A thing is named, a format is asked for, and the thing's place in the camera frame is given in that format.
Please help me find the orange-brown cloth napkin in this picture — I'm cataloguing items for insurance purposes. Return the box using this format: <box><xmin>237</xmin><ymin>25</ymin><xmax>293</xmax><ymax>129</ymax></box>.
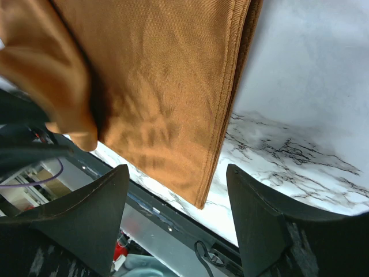
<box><xmin>1</xmin><ymin>1</ymin><xmax>262</xmax><ymax>209</ymax></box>

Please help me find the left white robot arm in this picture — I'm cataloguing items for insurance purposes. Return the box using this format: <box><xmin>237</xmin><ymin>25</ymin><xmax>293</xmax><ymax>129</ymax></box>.
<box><xmin>1</xmin><ymin>89</ymin><xmax>73</xmax><ymax>180</ymax></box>

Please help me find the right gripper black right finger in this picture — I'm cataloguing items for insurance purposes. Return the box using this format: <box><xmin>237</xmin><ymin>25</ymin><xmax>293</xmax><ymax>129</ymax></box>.
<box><xmin>226</xmin><ymin>164</ymin><xmax>368</xmax><ymax>276</ymax></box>

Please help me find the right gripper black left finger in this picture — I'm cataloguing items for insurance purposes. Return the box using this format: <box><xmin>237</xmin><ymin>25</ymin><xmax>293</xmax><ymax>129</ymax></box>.
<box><xmin>1</xmin><ymin>165</ymin><xmax>129</xmax><ymax>276</ymax></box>

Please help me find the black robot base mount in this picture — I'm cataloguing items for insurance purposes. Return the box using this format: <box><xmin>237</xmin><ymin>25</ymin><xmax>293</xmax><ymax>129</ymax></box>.
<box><xmin>57</xmin><ymin>135</ymin><xmax>246</xmax><ymax>277</ymax></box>

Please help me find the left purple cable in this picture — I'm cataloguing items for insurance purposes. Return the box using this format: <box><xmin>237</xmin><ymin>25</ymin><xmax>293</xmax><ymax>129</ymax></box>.
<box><xmin>0</xmin><ymin>158</ymin><xmax>64</xmax><ymax>189</ymax></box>

